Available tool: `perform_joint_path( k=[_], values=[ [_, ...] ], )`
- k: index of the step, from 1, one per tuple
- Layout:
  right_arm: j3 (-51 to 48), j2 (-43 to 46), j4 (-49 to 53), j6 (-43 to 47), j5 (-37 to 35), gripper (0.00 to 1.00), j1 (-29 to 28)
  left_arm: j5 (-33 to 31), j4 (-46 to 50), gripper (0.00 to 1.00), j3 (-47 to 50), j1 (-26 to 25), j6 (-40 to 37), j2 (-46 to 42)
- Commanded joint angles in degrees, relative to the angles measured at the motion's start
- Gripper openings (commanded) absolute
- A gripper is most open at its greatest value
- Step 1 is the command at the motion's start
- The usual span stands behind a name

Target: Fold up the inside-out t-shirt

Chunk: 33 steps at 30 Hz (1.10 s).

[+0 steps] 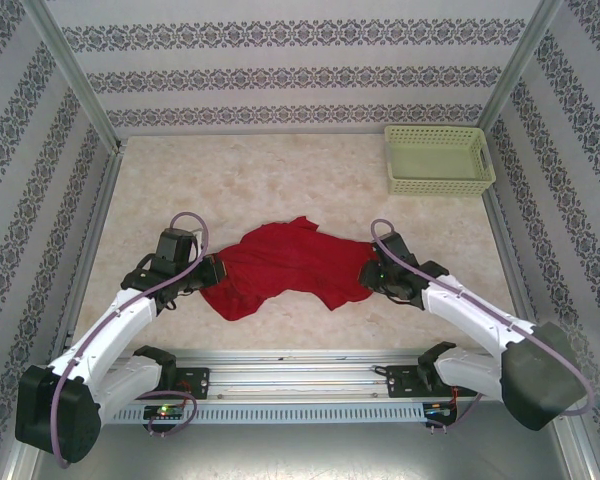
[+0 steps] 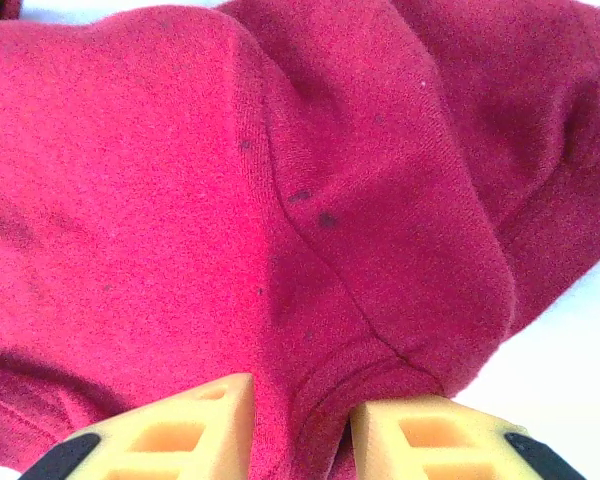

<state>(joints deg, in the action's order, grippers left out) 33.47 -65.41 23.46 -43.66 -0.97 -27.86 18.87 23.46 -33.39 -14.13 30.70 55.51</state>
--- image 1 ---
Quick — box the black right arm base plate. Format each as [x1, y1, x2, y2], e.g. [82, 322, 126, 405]
[384, 363, 461, 400]

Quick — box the pale green plastic basket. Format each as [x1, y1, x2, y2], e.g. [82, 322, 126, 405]
[383, 124, 497, 197]

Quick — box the red t-shirt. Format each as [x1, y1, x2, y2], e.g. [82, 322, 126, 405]
[199, 214, 381, 324]

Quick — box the slotted grey cable duct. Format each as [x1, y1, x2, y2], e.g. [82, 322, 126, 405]
[114, 399, 429, 426]

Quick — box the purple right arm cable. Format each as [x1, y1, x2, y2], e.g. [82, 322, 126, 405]
[369, 218, 597, 432]

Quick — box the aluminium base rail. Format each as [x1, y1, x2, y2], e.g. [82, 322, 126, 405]
[119, 348, 501, 401]

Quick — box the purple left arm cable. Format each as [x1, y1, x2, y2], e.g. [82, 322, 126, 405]
[49, 212, 211, 469]

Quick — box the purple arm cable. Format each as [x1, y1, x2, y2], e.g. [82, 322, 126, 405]
[49, 212, 211, 469]
[369, 218, 597, 432]

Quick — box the aluminium frame post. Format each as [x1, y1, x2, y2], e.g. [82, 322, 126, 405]
[22, 0, 121, 151]
[479, 0, 564, 131]

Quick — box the grey sheet metal tray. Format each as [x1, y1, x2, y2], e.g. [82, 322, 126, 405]
[29, 424, 596, 480]

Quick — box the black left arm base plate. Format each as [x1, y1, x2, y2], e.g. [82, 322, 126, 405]
[172, 367, 212, 401]

